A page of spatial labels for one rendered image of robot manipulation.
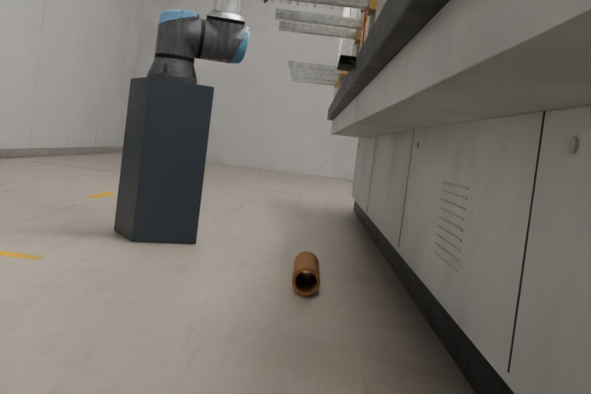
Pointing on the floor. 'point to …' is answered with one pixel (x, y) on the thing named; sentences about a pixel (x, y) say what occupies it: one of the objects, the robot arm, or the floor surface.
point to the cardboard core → (306, 286)
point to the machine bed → (492, 242)
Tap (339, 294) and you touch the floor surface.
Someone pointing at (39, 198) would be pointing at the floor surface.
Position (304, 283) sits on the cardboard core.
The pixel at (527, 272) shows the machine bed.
